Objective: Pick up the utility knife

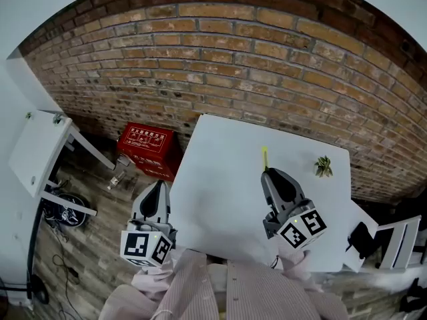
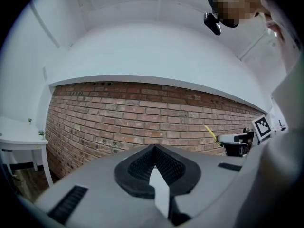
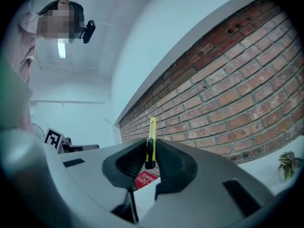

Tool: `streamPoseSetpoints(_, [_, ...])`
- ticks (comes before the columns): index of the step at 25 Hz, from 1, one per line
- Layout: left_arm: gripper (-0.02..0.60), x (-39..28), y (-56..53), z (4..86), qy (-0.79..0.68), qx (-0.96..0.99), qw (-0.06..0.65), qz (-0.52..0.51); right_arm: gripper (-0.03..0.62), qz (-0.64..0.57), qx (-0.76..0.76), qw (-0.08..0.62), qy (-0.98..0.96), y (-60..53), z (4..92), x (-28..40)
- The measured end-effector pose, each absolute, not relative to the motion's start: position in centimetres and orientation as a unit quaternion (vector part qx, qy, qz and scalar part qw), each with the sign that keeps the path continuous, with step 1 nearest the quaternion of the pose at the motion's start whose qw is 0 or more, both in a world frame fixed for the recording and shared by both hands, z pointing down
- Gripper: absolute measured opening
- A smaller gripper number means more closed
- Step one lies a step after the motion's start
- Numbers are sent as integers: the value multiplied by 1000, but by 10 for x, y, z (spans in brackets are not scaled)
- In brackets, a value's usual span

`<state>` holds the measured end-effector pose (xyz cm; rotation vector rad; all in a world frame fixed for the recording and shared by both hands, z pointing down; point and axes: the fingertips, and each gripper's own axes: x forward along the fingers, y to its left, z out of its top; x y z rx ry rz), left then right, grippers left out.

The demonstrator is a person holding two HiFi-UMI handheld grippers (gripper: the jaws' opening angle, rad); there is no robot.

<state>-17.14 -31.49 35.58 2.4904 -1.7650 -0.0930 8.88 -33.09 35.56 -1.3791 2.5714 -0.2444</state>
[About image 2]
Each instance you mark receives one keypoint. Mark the black head-worn camera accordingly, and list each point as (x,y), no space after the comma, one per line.
(213,20)

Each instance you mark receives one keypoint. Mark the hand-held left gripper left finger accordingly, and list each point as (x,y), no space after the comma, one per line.
(102,174)

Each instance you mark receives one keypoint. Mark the small potted plant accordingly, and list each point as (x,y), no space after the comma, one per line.
(30,120)
(41,134)

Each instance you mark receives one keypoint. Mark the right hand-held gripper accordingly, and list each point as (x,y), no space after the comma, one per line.
(251,139)

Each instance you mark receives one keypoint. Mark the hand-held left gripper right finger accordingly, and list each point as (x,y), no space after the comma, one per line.
(204,174)

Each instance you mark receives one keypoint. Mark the white table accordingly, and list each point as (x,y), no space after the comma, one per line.
(19,136)

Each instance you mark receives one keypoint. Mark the person's head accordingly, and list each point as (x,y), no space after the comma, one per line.
(240,3)

